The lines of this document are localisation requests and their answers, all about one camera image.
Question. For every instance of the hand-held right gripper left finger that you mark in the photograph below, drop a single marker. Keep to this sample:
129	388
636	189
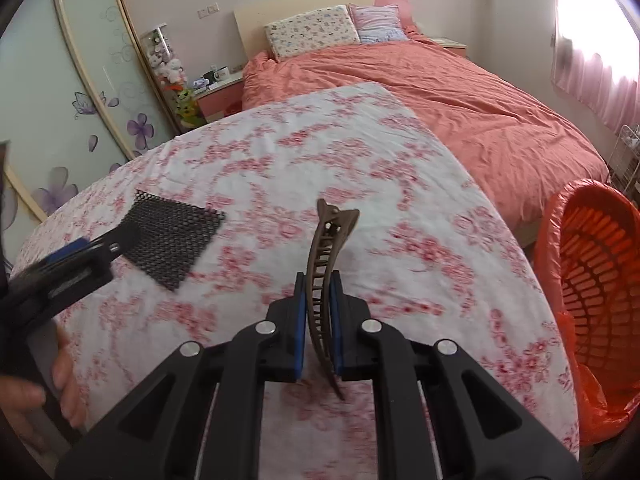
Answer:
298	330

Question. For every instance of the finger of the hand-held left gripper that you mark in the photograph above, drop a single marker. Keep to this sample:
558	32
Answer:
100	250

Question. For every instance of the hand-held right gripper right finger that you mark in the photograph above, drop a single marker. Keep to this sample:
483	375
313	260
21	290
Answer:
336	330

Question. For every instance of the brown hair claw clip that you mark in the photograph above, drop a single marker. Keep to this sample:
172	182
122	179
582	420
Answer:
320	260

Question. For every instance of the black mesh sheet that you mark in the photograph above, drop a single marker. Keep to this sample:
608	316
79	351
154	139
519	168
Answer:
175	235

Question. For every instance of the orange slotted plastic basket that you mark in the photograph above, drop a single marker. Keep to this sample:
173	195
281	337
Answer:
605	285

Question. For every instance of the person's left hand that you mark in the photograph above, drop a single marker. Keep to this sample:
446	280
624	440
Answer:
20	410

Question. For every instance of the flower print sliding wardrobe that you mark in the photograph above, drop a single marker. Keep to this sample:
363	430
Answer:
85	85

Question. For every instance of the green frog plush toy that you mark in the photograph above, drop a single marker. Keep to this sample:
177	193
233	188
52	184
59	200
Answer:
189	105

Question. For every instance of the pink floral cloth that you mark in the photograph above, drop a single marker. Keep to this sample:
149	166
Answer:
350	160

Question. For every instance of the pink nightstand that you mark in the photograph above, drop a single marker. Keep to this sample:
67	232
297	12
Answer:
220	97

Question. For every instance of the clear plush toy display tube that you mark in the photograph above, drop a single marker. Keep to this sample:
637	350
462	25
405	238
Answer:
167	67

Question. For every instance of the white mug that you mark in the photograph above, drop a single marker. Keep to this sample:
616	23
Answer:
223	73

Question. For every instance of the orange laundry basket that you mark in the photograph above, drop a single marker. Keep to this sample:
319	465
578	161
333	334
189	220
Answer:
550	260

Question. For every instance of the coral pink duvet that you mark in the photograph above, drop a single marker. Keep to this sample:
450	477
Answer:
450	110

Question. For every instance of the floral print pillow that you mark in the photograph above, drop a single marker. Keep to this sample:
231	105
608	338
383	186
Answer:
310	30

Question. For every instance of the beige nightstand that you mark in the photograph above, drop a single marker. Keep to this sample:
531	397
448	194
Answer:
452	46

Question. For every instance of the pink striped pillow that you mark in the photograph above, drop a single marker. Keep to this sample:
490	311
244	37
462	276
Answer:
375	22

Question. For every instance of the beige and pink headboard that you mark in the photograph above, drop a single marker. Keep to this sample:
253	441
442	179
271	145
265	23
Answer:
300	5

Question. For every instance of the pink curtain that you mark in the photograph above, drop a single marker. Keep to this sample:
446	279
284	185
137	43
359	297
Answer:
600	75

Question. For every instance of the white wall socket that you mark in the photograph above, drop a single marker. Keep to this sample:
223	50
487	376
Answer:
208	10

